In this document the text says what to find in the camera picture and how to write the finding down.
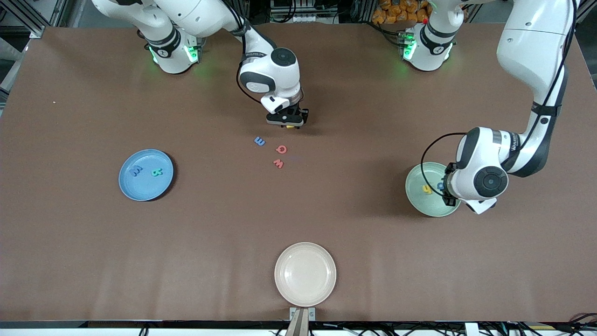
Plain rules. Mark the orange object pile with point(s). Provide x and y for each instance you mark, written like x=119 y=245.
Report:
x=401 y=11

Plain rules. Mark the blue uppercase letter W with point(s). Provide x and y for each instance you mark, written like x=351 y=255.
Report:
x=136 y=171

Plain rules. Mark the blue plate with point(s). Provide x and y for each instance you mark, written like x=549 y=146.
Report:
x=146 y=186

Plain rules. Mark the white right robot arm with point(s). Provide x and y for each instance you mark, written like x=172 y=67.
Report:
x=196 y=14

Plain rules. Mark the blue lowercase letter m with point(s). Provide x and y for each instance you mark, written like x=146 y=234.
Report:
x=260 y=141

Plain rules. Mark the red uppercase letter Q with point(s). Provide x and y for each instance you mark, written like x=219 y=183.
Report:
x=278 y=149

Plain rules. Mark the beige plate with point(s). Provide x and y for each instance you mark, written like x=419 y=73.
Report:
x=305 y=274

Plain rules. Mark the green plate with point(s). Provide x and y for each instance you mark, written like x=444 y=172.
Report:
x=419 y=200

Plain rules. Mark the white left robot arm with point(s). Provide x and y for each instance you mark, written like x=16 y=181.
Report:
x=531 y=46

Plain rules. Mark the aluminium frame post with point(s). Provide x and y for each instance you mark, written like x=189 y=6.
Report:
x=583 y=11
x=32 y=23

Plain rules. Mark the teal uppercase letter R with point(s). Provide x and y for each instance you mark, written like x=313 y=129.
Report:
x=156 y=172

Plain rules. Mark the grey metal bracket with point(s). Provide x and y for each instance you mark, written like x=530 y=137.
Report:
x=293 y=313

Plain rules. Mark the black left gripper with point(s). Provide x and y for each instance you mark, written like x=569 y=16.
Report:
x=449 y=187

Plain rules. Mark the red lowercase letter w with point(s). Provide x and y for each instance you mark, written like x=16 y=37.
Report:
x=278 y=164

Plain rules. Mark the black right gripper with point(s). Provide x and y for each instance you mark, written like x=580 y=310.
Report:
x=298 y=112

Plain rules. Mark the aluminium profile bar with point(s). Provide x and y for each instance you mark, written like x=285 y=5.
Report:
x=298 y=326

